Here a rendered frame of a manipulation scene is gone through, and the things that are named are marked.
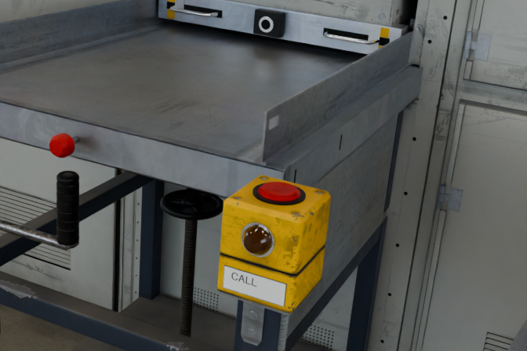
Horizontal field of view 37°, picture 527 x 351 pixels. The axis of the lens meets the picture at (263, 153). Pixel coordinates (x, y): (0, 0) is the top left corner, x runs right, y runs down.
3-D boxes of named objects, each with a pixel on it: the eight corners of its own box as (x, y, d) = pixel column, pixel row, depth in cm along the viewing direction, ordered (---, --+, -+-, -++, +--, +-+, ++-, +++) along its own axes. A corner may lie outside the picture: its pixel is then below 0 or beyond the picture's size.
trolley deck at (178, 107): (281, 213, 96) (286, 168, 94) (-89, 113, 119) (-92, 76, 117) (419, 95, 154) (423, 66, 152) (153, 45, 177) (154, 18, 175)
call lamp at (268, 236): (267, 266, 69) (270, 232, 68) (233, 256, 71) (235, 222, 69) (274, 260, 71) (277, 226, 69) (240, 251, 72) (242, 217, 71)
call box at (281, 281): (290, 319, 71) (302, 218, 68) (214, 294, 74) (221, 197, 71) (321, 282, 78) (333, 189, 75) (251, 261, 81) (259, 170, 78)
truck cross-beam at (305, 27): (397, 59, 149) (401, 28, 147) (158, 17, 169) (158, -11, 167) (405, 55, 153) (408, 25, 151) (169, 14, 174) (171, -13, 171)
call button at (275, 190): (288, 216, 71) (290, 200, 70) (249, 206, 72) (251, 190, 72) (305, 202, 74) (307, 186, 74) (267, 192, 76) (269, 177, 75)
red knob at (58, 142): (65, 162, 102) (65, 139, 101) (45, 157, 104) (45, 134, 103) (86, 153, 106) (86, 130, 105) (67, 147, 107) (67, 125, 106)
